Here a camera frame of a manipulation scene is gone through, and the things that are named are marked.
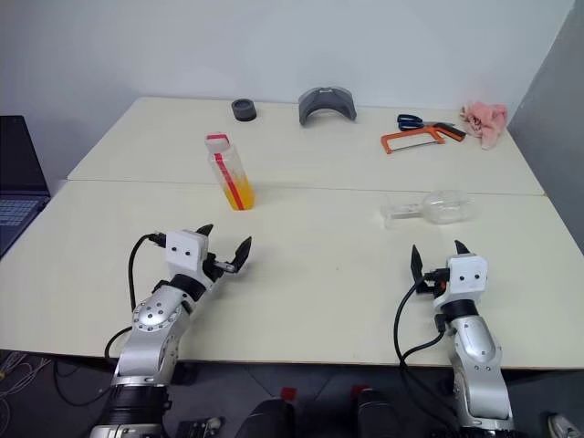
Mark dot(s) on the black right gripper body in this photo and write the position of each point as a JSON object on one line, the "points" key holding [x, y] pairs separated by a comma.
{"points": [[433, 287]]}

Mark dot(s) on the black round tape roll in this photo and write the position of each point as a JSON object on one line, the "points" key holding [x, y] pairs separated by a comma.
{"points": [[244, 110]]}

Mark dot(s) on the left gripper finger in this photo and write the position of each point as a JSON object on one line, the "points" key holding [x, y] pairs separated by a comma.
{"points": [[241, 254], [205, 229]]}

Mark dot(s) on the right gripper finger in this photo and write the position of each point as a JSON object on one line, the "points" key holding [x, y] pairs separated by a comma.
{"points": [[416, 267], [460, 250]]}

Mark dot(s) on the black floor device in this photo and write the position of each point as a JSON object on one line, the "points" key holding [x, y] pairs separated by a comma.
{"points": [[201, 428]]}

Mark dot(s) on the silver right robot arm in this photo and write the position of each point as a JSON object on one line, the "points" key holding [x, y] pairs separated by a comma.
{"points": [[474, 347]]}

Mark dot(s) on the dark laptop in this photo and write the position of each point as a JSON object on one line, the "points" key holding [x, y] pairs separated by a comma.
{"points": [[18, 159]]}

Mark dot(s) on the dark rounded shape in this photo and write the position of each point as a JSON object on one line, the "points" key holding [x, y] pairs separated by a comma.
{"points": [[274, 420], [378, 415]]}

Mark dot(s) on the red square marker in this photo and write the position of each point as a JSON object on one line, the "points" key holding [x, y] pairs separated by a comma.
{"points": [[288, 393]]}

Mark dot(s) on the white shoe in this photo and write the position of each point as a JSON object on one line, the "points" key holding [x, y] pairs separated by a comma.
{"points": [[562, 426]]}

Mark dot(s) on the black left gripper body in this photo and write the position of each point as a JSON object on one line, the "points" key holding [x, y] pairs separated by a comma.
{"points": [[211, 267]]}

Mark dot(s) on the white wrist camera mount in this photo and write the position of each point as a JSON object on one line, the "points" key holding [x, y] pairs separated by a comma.
{"points": [[467, 278], [184, 251]]}

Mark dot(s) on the white bottle cap red tape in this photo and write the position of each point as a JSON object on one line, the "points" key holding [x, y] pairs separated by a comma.
{"points": [[218, 142]]}

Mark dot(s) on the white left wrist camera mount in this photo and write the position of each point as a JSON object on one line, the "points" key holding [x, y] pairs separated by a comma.
{"points": [[184, 251]]}

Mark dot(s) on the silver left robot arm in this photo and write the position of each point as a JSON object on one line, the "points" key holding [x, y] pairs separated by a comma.
{"points": [[150, 319]]}

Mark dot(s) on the pink cloth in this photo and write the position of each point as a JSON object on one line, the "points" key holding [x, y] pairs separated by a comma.
{"points": [[488, 121]]}

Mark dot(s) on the clear wine glass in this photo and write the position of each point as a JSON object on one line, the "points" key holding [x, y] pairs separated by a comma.
{"points": [[449, 207]]}

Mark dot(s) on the orange hacksaw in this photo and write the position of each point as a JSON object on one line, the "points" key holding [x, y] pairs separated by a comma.
{"points": [[387, 141]]}

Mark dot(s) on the bottle with orange liquid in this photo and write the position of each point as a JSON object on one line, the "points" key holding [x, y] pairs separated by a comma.
{"points": [[237, 191]]}

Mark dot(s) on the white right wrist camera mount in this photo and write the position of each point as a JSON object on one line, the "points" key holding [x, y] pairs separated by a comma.
{"points": [[467, 278]]}

